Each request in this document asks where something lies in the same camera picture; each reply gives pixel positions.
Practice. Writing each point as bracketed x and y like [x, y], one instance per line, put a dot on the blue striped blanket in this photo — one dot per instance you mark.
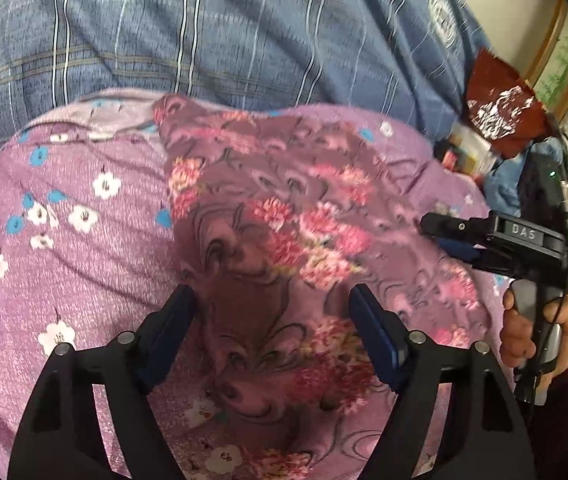
[244, 30]

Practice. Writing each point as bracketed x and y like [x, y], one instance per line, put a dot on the purple cloth with white flowers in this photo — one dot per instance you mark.
[89, 270]

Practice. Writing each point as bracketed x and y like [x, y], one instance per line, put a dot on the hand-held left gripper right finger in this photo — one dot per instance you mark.
[374, 330]

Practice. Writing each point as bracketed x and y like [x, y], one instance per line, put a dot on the red cloth with white print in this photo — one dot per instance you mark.
[491, 80]

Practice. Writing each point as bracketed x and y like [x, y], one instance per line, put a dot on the light blue cloth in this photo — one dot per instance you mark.
[504, 180]

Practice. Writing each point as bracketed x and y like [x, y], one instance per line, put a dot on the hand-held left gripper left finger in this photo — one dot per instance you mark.
[169, 335]

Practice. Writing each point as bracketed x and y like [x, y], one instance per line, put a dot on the bamboo wall poster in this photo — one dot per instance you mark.
[564, 60]

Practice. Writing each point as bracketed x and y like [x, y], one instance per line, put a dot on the person's right hand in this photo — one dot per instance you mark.
[516, 340]

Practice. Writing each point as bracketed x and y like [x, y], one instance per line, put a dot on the mauve garment with red flowers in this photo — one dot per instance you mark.
[274, 240]

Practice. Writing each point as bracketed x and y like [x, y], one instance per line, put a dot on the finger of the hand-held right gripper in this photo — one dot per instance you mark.
[451, 225]
[459, 250]

